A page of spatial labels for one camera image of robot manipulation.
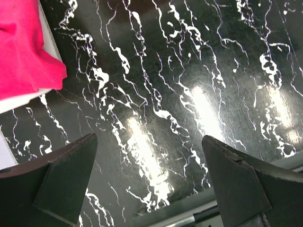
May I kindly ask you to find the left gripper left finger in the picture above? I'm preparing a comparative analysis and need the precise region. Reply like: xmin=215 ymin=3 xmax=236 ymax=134
xmin=0 ymin=133 xmax=98 ymax=227

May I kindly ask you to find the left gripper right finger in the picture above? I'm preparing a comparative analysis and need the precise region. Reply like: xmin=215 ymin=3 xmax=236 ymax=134
xmin=202 ymin=135 xmax=303 ymax=227

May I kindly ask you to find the red t-shirt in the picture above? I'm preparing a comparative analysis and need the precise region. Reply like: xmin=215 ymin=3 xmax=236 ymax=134
xmin=0 ymin=0 xmax=67 ymax=99

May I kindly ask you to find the white plastic basket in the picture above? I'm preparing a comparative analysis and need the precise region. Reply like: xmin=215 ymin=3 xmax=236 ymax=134
xmin=0 ymin=0 xmax=62 ymax=113

